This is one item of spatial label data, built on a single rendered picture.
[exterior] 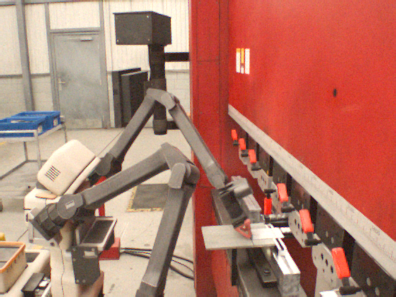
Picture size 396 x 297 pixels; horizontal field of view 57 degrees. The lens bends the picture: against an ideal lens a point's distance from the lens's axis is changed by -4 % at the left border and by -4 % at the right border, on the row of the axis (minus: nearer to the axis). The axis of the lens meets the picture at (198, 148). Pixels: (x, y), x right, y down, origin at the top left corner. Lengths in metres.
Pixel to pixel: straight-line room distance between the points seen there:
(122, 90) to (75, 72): 6.45
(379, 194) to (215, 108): 1.62
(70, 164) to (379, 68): 1.01
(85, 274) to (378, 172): 1.10
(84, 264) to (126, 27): 1.45
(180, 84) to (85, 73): 2.11
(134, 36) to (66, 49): 6.56
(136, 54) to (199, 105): 6.38
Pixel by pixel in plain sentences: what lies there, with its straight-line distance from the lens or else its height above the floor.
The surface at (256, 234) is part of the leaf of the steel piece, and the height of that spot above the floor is 1.00.
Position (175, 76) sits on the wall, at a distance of 8.47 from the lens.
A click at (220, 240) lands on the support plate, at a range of 1.50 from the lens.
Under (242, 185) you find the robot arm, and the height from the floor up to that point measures 1.22.
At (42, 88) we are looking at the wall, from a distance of 9.20.
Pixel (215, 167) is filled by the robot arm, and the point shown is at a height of 1.28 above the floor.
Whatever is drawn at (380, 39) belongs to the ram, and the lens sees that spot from 0.73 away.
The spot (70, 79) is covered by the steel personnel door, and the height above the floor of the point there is 1.14.
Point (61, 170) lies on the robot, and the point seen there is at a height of 1.32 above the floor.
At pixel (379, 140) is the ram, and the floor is 1.56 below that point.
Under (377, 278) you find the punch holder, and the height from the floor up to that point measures 1.31.
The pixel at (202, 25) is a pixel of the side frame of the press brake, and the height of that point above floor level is 1.85.
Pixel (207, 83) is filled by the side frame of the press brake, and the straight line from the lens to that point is 2.22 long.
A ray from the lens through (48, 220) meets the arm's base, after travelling 1.28.
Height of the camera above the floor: 1.71
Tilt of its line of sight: 15 degrees down
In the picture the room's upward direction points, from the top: 1 degrees counter-clockwise
